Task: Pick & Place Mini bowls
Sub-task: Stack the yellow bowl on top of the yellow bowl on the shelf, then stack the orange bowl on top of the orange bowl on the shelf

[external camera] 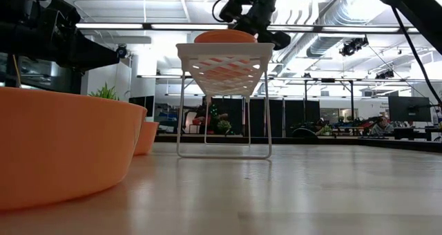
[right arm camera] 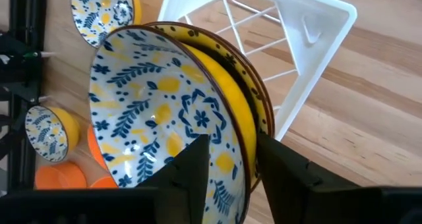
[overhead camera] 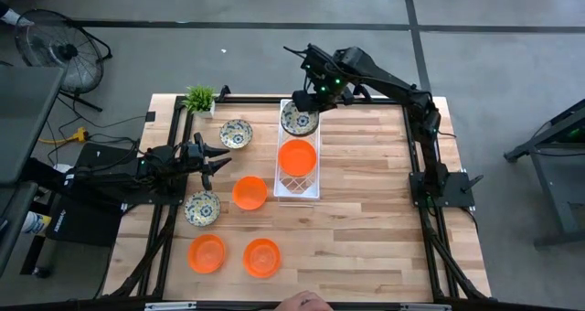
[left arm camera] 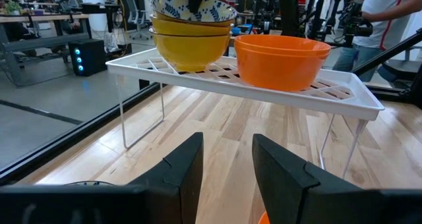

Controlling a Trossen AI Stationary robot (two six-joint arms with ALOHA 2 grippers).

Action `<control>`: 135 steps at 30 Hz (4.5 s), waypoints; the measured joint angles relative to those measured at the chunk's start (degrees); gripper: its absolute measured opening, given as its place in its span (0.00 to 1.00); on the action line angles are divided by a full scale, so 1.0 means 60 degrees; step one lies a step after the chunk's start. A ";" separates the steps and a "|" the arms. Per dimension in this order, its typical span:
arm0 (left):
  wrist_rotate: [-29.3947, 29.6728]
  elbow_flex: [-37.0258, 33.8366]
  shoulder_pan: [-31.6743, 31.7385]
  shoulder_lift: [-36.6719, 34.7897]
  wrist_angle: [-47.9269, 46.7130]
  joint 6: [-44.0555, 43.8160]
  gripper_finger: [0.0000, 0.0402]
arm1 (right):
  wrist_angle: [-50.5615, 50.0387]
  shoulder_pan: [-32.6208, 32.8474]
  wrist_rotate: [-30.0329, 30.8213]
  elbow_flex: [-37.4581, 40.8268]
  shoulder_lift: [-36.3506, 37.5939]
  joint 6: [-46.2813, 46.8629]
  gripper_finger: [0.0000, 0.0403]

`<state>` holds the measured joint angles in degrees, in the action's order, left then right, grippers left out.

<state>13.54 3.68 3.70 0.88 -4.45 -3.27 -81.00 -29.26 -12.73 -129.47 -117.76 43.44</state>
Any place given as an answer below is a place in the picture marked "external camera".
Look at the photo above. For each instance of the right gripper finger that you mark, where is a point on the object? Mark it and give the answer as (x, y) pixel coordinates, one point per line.
(276, 39)

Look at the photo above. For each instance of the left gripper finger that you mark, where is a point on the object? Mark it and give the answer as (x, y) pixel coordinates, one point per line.
(96, 55)

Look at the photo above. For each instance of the orange plastic mini bowl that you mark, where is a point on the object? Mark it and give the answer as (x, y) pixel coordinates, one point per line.
(146, 138)
(224, 38)
(62, 148)
(224, 31)

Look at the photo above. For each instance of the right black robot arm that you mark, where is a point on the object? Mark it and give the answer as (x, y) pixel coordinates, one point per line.
(414, 10)

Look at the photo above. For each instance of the small green potted plant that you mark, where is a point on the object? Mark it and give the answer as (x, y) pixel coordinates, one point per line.
(105, 93)

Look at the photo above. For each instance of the white lattice rack shelf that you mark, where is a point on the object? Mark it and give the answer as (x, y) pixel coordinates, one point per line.
(224, 50)

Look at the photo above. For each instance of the black computer monitor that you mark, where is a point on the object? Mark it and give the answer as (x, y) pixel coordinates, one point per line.
(143, 105)
(409, 108)

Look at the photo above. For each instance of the black ceiling spotlight cluster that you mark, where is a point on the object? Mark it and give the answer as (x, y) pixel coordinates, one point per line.
(352, 46)

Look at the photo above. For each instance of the black room divider panels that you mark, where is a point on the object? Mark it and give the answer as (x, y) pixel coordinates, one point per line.
(297, 117)

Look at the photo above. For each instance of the small round green plant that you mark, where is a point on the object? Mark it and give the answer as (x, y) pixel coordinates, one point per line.
(223, 126)

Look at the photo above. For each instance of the person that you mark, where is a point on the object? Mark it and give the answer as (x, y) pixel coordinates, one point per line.
(209, 115)
(381, 126)

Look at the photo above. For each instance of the round black ceiling camera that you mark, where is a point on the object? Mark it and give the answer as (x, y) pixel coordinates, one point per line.
(121, 51)

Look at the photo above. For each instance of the black aluminium table frame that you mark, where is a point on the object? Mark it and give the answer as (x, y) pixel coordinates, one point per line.
(310, 140)

